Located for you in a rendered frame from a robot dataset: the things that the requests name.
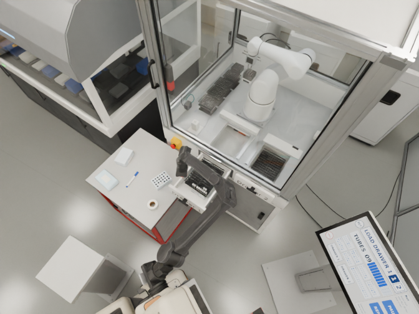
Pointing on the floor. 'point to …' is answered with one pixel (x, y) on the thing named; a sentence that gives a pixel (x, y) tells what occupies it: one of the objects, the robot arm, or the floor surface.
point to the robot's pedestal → (84, 272)
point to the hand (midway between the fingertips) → (182, 175)
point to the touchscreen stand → (300, 284)
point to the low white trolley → (144, 186)
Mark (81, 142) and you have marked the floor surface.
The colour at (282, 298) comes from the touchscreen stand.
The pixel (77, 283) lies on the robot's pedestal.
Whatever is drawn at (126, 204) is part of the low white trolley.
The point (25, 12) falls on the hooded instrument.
